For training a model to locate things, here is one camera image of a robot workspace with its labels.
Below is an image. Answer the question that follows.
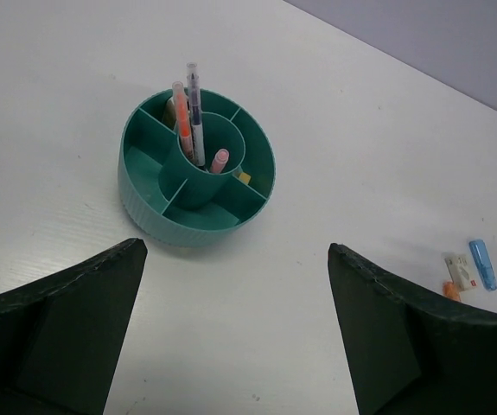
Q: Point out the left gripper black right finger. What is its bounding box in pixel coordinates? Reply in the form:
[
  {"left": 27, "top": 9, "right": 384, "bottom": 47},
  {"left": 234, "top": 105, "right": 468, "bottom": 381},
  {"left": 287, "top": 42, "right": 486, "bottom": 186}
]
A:
[{"left": 328, "top": 244, "right": 497, "bottom": 414}]

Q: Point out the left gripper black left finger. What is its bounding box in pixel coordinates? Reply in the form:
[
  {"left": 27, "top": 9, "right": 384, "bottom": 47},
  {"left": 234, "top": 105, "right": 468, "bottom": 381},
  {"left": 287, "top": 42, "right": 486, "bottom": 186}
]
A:
[{"left": 0, "top": 239, "right": 148, "bottom": 414}]

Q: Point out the red gel pen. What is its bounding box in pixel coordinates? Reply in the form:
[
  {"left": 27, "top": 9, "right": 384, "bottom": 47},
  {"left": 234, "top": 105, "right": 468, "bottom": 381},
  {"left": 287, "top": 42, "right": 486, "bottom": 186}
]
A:
[{"left": 209, "top": 149, "right": 229, "bottom": 175}]

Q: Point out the orange gel pen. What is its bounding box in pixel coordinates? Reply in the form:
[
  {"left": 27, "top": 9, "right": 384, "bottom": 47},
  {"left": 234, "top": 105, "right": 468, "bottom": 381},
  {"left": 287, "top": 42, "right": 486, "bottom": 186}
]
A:
[{"left": 172, "top": 81, "right": 195, "bottom": 163}]

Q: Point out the grey slim pen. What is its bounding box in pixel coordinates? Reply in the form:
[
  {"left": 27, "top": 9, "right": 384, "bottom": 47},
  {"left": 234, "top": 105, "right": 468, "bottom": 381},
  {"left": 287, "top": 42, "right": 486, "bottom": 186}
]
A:
[{"left": 187, "top": 62, "right": 206, "bottom": 169}]

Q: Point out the orange correction tape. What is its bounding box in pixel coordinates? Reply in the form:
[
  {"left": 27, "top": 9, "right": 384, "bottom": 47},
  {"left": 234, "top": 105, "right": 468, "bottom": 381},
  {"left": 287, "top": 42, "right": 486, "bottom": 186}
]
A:
[{"left": 442, "top": 281, "right": 461, "bottom": 303}]

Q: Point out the white boxed eraser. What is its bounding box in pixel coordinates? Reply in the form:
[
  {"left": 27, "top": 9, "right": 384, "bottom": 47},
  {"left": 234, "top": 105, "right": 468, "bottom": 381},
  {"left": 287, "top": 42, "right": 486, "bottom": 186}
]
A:
[{"left": 443, "top": 252, "right": 479, "bottom": 292}]

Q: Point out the blue correction tape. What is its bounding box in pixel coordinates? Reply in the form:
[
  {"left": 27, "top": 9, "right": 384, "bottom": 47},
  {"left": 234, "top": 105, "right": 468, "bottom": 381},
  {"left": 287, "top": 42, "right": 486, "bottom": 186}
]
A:
[{"left": 468, "top": 239, "right": 497, "bottom": 291}]

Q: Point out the teal round divided organizer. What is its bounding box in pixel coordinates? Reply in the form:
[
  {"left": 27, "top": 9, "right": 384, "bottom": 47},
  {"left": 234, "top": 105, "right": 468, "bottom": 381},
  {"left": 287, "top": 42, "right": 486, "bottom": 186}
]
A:
[{"left": 118, "top": 90, "right": 276, "bottom": 247}]

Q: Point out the small tan eraser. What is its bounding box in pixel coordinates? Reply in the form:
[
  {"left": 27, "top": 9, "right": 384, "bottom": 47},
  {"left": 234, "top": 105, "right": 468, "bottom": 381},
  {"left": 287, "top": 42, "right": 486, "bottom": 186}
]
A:
[{"left": 238, "top": 172, "right": 252, "bottom": 185}]

